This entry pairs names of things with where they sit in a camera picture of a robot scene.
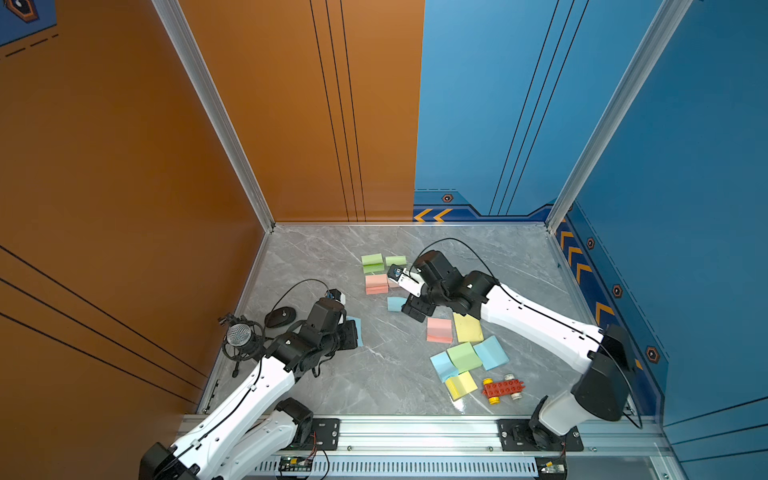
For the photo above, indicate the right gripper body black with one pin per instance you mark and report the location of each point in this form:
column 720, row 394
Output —
column 417, row 304

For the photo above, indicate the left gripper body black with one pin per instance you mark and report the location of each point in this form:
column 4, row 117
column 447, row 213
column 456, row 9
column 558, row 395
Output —
column 346, row 337

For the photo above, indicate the blue memo pad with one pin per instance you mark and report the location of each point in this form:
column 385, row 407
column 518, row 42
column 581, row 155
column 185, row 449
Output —
column 358, row 330
column 443, row 366
column 491, row 353

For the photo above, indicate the torn blue memo page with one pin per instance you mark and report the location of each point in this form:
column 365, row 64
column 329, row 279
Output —
column 395, row 304

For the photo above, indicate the pink fanned memo pad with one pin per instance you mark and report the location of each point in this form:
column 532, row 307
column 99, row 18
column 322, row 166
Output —
column 376, row 284

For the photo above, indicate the torn green memo page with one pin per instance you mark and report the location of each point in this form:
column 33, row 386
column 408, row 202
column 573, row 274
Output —
column 398, row 260

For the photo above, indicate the green memo pad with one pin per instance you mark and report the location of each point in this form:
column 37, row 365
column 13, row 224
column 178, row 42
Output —
column 373, row 264
column 464, row 358

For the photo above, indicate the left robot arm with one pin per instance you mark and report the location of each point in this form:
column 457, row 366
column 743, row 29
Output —
column 257, row 419

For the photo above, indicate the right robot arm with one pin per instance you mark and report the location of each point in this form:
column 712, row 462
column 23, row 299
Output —
column 602, row 357

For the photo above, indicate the yellow memo pad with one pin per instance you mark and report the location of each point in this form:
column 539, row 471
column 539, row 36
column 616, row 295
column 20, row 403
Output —
column 461, row 385
column 468, row 329

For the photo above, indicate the yellow memo pad front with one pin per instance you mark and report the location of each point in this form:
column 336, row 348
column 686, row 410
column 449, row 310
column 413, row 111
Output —
column 461, row 385

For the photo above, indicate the black computer mouse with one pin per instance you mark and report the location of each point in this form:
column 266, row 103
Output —
column 280, row 317

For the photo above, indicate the black microphone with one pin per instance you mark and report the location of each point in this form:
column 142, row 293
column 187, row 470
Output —
column 243, row 341

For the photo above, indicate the red toy car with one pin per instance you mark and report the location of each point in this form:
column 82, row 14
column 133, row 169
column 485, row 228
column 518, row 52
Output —
column 510, row 387

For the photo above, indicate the left circuit board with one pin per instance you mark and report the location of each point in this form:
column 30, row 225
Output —
column 295, row 464

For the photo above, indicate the circuit board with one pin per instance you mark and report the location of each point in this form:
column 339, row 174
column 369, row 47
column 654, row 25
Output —
column 551, row 469
column 295, row 464

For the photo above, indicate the right circuit board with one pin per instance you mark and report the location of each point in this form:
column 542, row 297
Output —
column 551, row 469

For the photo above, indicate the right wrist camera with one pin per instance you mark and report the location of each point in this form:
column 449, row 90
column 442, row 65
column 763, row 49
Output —
column 409, row 281

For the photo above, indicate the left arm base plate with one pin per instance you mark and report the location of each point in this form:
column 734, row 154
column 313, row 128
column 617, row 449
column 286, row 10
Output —
column 322, row 432

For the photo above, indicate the aluminium front rail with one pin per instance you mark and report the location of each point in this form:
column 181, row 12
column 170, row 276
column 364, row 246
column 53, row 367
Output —
column 465, row 447

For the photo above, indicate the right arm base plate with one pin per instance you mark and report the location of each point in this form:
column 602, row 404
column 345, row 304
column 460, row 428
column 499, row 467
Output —
column 517, row 435

